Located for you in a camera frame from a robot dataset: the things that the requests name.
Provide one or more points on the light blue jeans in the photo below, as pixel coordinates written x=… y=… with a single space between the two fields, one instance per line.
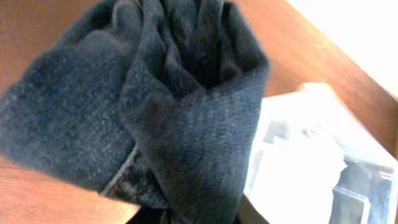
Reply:
x=295 y=162

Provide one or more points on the clear plastic storage container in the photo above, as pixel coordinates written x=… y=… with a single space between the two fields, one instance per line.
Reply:
x=367 y=188

